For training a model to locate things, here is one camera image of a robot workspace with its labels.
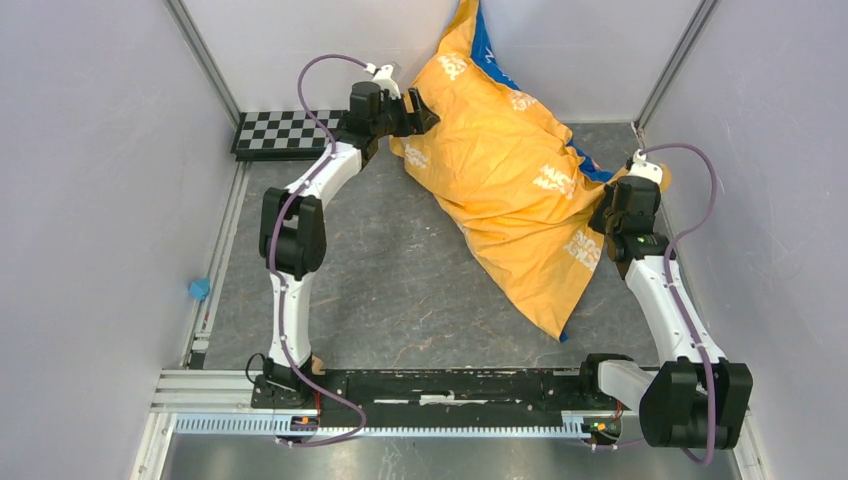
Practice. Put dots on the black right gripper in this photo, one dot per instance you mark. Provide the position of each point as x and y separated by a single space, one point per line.
595 222

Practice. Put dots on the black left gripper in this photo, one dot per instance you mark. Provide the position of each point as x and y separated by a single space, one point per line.
413 123

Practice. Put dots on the yellow and blue printed pillowcase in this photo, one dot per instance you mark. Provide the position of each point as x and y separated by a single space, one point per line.
509 175

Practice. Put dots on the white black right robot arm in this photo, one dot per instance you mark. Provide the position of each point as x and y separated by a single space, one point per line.
698 398

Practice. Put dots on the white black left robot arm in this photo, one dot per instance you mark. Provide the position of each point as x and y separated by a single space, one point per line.
293 240

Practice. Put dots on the black white checkerboard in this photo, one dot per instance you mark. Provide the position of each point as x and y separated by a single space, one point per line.
278 136

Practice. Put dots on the small wooden block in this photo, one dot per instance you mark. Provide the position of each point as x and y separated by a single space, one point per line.
317 366

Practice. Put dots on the small blue clip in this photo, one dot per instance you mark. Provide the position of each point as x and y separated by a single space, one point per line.
199 289

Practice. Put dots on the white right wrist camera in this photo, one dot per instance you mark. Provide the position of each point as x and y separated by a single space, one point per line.
639 166

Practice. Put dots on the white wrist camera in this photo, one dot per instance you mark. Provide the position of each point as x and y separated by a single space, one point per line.
383 77
639 166

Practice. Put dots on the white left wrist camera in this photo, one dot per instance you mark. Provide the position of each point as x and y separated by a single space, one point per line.
383 77

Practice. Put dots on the slotted grey cable duct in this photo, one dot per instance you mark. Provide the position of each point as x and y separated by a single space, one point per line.
285 425

